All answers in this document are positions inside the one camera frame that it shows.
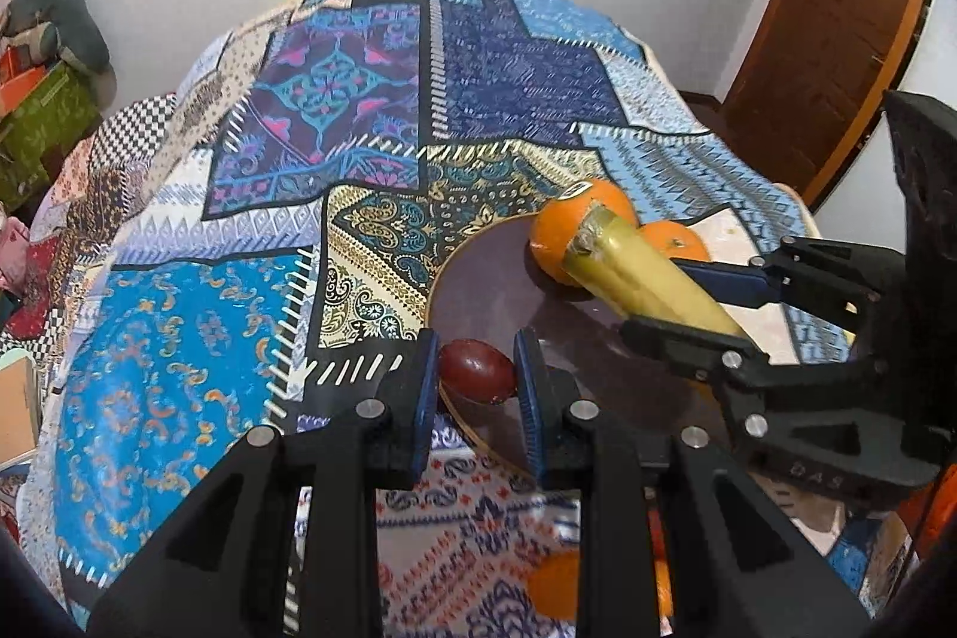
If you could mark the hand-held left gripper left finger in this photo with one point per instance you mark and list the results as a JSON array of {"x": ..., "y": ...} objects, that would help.
[{"x": 426, "y": 399}]

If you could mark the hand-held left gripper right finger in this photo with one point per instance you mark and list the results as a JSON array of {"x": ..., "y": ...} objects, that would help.
[{"x": 528, "y": 399}]

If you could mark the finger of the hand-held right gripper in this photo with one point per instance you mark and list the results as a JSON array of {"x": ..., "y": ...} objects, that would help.
[
  {"x": 677, "y": 346},
  {"x": 721, "y": 283}
]

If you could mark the dark red plum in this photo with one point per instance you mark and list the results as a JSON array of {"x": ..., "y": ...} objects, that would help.
[{"x": 476, "y": 373}]

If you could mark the yellow-green banana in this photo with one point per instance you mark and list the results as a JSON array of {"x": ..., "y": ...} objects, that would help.
[{"x": 643, "y": 279}]

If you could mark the round brown plate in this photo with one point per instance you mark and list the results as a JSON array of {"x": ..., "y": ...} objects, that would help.
[{"x": 493, "y": 287}]

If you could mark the small orange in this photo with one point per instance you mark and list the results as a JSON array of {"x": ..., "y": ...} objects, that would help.
[{"x": 673, "y": 242}]

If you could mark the large orange with sticker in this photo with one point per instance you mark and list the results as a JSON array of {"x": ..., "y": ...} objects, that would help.
[{"x": 561, "y": 234}]

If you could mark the plain orange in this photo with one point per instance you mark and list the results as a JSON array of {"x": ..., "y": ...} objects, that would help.
[{"x": 557, "y": 586}]

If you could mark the patchwork printed blanket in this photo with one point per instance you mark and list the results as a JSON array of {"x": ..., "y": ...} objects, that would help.
[{"x": 224, "y": 346}]

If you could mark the brown wooden door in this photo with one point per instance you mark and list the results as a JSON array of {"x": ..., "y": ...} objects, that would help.
[{"x": 822, "y": 10}]

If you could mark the black-white checkered cloth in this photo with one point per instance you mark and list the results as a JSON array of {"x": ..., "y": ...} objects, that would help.
[{"x": 134, "y": 122}]

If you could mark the red patterned cloth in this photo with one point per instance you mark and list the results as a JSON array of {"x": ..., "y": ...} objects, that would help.
[{"x": 34, "y": 279}]

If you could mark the beige cardboard box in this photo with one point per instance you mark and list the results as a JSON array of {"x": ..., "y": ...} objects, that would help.
[{"x": 15, "y": 410}]

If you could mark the grey cushion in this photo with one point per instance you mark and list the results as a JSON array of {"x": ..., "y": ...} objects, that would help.
[{"x": 67, "y": 21}]

